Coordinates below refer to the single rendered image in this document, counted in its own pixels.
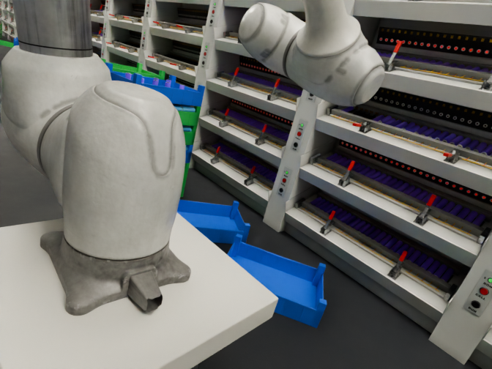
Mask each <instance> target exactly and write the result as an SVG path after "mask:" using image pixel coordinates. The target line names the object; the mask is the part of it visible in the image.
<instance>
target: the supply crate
mask: <svg viewBox="0 0 492 369"><path fill-rule="evenodd" d="M105 64H106V66H107V67H108V69H109V70H110V73H111V80H112V81H124V82H129V83H135V84H138V85H141V86H145V87H147V88H150V89H153V90H155V91H157V92H159V93H161V94H164V95H165V96H166V97H167V98H168V99H169V100H170V101H171V102H172V104H179V105H192V106H199V107H201V104H202V100H203V96H204V90H205V86H202V85H198V91H197V90H195V89H191V88H189V87H186V86H184V89H180V88H179V86H180V84H178V83H175V82H176V76H174V75H170V77H169V80H171V87H166V86H165V82H166V81H165V80H161V79H159V82H158V86H157V85H152V83H153V80H154V79H153V78H149V77H144V76H142V75H141V74H138V73H134V74H133V75H132V74H131V80H130V79H128V78H125V75H126V73H123V72H116V71H112V69H113V64H111V63H107V62H105ZM142 78H144V82H143V83H141V80H142Z"/></svg>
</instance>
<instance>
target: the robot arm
mask: <svg viewBox="0 0 492 369"><path fill-rule="evenodd" d="M302 1H303V4H304V8H305V17H306V19H305V22H304V21H302V20H300V19H298V18H297V17H296V16H294V15H292V14H291V13H287V12H285V11H284V10H282V9H281V8H279V7H276V6H274V5H271V4H266V3H257V4H254V5H253V6H252V7H250V9H249V10H248V11H247V12H246V13H245V15H244V17H243V18H242V21H241V23H240V26H239V40H240V41H241V43H242V45H243V46H244V48H245V49H246V50H247V52H248V53H249V54H250V55H251V56H252V57H253V58H254V59H256V60H257V61H259V62H261V63H262V64H263V65H264V66H265V67H267V68H269V69H270V70H272V71H274V72H276V73H279V74H281V75H284V76H286V77H287V78H290V79H291V80H293V81H294V82H296V83H297V84H298V85H299V86H300V87H302V88H303V89H304V90H306V91H307V92H310V93H311V94H313V95H315V96H317V97H319V98H321V99H323V100H325V101H327V102H329V103H333V104H336V105H342V106H348V107H349V106H356V105H359V104H363V103H365V102H367V101H368V100H369V99H370V98H371V97H372V96H373V95H374V94H375V93H376V92H377V91H378V90H379V88H380V86H381V84H382V82H383V80H384V63H383V61H382V59H381V57H380V55H379V54H378V53H377V52H376V50H374V49H373V48H372V47H370V46H369V45H368V41H367V40H366V39H365V37H364V35H363V34H362V31H361V29H360V24H359V22H358V20H357V19H356V18H354V17H352V16H350V15H348V14H347V12H346V7H345V4H344V0H302ZM12 5H13V9H14V15H15V24H16V29H17V33H18V42H19V45H16V46H14V47H13V48H12V49H11V50H10V51H9V52H8V53H7V55H6V56H5V57H4V58H3V60H2V61H1V71H2V102H1V123H2V126H3V128H4V131H5V133H6V135H7V137H8V138H9V140H10V142H11V143H12V145H13V146H14V147H15V148H16V149H17V150H18V152H19V153H20V154H21V155H22V156H23V158H24V159H25V160H26V161H27V162H28V163H29V164H31V165H32V166H33V167H34V168H35V169H36V170H38V171H39V172H40V173H41V174H42V175H43V176H45V177H47V178H48V179H49V181H50V183H51V186H52V188H53V191H54V192H55V194H56V197H57V200H58V202H59V204H60V205H61V206H62V208H63V218H64V231H52V232H48V233H45V234H43V235H42V236H41V237H40V247H41V248H42V249H43V250H45V251H46V252H47V253H48V254H49V256H50V257H51V260H52V262H53V265H54V268H55V270H56V273H57V275H58V276H59V279H60V282H61V284H62V287H63V289H64V292H65V294H66V306H65V309H66V311H67V312H68V313H69V314H70V315H72V316H82V315H85V314H87V313H89V312H91V311H93V310H94V309H96V308H98V307H99V306H101V305H104V304H107V303H109V302H114V301H116V300H119V299H123V298H126V297H130V298H131V299H133V300H134V301H135V302H136V303H137V304H138V305H139V306H140V307H141V308H142V309H143V310H144V311H146V312H151V311H153V310H156V309H158V307H159V306H160V305H161V304H162V300H163V295H162V293H161V291H160V288H159V287H161V286H165V285H168V284H172V283H185V282H187V281H188V280H189V279H190V274H191V269H190V267H189V266H188V265H186V264H185V263H184V262H182V261H181V260H179V259H178V258H177V257H176V256H175V255H174V253H173V252H172V251H171V250H170V248H169V242H170V235H171V230H172V227H173V224H174V221H175V218H176V213H177V209H178V206H179V200H180V196H181V192H182V184H183V179H184V172H185V158H186V146H185V134H184V130H183V126H182V121H181V119H180V116H179V112H178V110H177V109H176V108H175V107H174V106H173V104H172V102H171V101H170V100H169V99H168V98H167V97H166V96H165V95H164V94H161V93H159V92H157V91H155V90H153V89H150V88H147V87H145V86H141V85H138V84H135V83H129V82H124V81H112V80H111V73H110V70H109V69H108V67H107V66H106V64H105V63H104V62H103V60H102V59H101V58H100V57H99V56H98V55H97V54H95V53H93V50H92V25H91V13H90V0H12Z"/></svg>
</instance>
